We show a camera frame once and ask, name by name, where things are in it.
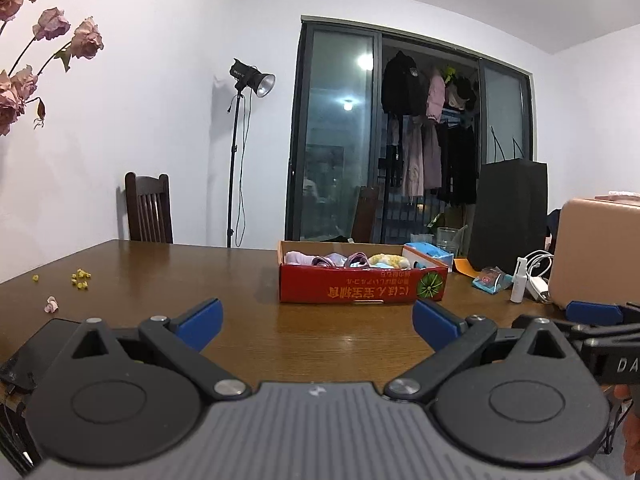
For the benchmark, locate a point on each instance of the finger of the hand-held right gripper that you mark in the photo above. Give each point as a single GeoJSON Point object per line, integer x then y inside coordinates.
{"type": "Point", "coordinates": [600, 332]}
{"type": "Point", "coordinates": [595, 312]}

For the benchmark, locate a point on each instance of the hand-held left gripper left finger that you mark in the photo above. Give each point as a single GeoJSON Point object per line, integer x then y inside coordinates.
{"type": "Point", "coordinates": [202, 320]}

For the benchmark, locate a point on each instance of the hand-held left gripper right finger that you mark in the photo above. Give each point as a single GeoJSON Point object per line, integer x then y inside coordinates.
{"type": "Point", "coordinates": [435, 322]}

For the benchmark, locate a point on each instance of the yellow white plush toy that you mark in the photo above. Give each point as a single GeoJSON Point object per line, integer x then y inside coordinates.
{"type": "Point", "coordinates": [387, 260]}

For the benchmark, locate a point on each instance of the red cardboard box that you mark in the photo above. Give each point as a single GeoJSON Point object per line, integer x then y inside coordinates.
{"type": "Point", "coordinates": [350, 285]}

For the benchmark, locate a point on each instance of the pink satin scrunchie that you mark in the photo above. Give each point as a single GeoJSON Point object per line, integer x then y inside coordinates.
{"type": "Point", "coordinates": [340, 260]}

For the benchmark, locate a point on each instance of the lavender towel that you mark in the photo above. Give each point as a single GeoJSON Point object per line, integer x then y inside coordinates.
{"type": "Point", "coordinates": [300, 258]}

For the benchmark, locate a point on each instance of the person's right hand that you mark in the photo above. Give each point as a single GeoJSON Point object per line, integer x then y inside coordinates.
{"type": "Point", "coordinates": [632, 435]}

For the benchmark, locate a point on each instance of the tan suitcase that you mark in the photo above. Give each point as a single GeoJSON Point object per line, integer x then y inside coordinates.
{"type": "Point", "coordinates": [595, 250]}

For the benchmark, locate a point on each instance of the orange envelope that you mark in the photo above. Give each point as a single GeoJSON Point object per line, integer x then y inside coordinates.
{"type": "Point", "coordinates": [465, 266]}

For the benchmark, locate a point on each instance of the blue red snack packet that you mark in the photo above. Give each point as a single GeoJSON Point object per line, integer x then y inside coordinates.
{"type": "Point", "coordinates": [492, 280]}

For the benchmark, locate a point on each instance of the blue tissue packet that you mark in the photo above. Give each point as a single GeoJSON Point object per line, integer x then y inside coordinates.
{"type": "Point", "coordinates": [425, 250]}

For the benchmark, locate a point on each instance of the white spray bottle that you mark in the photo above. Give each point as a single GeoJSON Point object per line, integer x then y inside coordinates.
{"type": "Point", "coordinates": [518, 282]}

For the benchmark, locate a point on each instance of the clear glass cup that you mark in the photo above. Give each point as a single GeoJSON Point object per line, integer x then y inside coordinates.
{"type": "Point", "coordinates": [446, 240]}

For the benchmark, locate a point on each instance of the dark wooden slatted chair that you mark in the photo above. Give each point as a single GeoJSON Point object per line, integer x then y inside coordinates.
{"type": "Point", "coordinates": [148, 210]}

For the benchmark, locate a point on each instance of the cluster of yellow flower bits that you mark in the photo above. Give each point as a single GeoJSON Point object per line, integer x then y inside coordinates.
{"type": "Point", "coordinates": [81, 279]}

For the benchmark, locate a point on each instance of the black paper bag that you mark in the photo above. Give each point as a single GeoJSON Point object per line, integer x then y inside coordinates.
{"type": "Point", "coordinates": [510, 210]}

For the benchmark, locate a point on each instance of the pink rose petal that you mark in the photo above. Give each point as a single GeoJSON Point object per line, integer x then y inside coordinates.
{"type": "Point", "coordinates": [52, 305]}

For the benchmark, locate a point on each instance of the hanging black clothes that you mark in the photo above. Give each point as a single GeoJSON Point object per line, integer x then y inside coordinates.
{"type": "Point", "coordinates": [457, 165]}

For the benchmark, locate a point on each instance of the hanging dusty pink coat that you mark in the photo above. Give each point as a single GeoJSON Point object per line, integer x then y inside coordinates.
{"type": "Point", "coordinates": [420, 155]}

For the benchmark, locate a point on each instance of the black smartphone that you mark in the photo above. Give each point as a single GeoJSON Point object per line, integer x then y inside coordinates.
{"type": "Point", "coordinates": [35, 350]}

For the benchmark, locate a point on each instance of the black framed sliding glass door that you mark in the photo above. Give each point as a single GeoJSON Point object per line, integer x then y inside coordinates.
{"type": "Point", "coordinates": [330, 135]}

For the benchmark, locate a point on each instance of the hanging pink jacket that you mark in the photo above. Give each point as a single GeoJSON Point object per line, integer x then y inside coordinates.
{"type": "Point", "coordinates": [436, 95]}

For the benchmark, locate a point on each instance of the hanging black jacket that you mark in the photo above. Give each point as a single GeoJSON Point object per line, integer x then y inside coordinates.
{"type": "Point", "coordinates": [402, 85]}

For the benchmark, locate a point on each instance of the studio light on stand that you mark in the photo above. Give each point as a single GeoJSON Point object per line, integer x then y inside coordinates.
{"type": "Point", "coordinates": [245, 72]}

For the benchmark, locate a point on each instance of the dried pink rose bouquet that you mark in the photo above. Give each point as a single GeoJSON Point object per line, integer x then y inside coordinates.
{"type": "Point", "coordinates": [10, 95]}

